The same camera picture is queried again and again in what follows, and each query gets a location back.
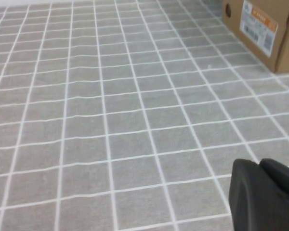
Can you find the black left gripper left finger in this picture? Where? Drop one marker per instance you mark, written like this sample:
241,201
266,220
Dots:
255,204

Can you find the grey white-grid tablecloth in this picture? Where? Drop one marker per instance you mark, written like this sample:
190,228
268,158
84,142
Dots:
110,120

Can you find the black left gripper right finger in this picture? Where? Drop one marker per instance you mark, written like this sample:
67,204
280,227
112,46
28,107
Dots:
284,180

